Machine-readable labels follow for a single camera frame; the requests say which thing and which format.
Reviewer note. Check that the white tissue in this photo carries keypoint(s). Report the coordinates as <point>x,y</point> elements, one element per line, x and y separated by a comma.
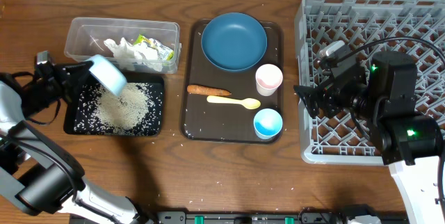
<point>128,55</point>

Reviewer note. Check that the dark brown serving tray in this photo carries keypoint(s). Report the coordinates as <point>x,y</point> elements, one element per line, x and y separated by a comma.
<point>230,123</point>

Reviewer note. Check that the dark blue plate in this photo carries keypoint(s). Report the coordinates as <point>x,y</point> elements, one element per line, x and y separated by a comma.
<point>234,42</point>

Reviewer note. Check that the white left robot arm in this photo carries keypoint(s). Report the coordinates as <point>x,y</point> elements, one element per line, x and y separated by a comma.
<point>38,175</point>

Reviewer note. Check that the small blue cup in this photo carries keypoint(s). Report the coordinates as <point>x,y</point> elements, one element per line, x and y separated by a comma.
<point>267,123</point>

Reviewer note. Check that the pink cup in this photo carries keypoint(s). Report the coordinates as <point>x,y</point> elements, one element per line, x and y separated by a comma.
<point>268,78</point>

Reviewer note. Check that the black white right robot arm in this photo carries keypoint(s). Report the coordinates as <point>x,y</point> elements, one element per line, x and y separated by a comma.
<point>410,143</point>

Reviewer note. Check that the clear plastic bin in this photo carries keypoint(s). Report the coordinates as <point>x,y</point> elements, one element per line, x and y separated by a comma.
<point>87,35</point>

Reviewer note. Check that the spilled white rice pile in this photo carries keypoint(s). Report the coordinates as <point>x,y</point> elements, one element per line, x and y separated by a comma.
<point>121,109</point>

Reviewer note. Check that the green snack wrapper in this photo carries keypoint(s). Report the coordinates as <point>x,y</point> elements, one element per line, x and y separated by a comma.
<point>164,53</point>

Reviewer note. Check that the yellow plastic spoon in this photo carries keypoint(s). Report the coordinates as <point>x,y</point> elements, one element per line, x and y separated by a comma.
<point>248,103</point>

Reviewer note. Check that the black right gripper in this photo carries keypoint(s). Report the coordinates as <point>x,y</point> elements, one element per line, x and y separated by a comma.
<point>310,97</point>

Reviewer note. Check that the black waste tray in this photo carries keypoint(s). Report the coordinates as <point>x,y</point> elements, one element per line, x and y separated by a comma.
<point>156,112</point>

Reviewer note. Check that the grey dishwasher rack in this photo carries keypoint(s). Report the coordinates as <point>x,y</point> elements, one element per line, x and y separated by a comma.
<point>336,140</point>

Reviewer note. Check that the orange carrot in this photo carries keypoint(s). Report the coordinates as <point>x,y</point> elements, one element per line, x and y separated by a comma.
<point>203,90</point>

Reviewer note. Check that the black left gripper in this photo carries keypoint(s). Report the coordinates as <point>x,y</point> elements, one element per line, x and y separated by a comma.
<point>71,80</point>

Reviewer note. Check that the light blue rice bowl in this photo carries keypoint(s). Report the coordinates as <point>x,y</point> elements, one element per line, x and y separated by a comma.
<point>107,74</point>

